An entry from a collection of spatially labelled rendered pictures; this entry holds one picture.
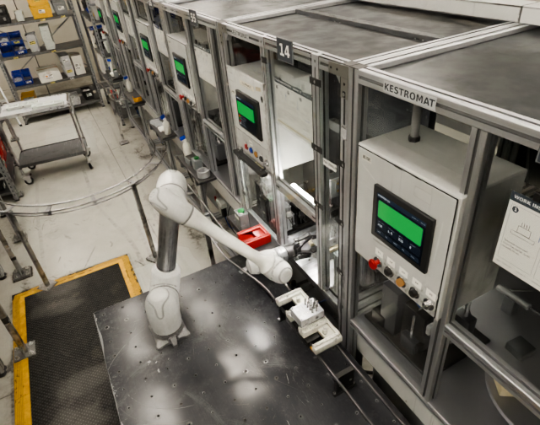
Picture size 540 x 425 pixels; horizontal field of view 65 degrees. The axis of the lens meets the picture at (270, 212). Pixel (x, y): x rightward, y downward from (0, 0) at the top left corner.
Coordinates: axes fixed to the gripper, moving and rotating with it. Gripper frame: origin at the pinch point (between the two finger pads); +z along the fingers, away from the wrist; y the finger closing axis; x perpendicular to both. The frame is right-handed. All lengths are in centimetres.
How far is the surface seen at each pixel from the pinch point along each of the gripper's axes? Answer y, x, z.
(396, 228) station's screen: 59, -71, -20
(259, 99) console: 73, 26, -18
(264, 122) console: 62, 23, -18
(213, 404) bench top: -37, -36, -78
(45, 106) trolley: -20, 397, -113
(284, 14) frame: 102, 65, 18
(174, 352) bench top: -37, 0, -85
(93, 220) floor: -108, 267, -101
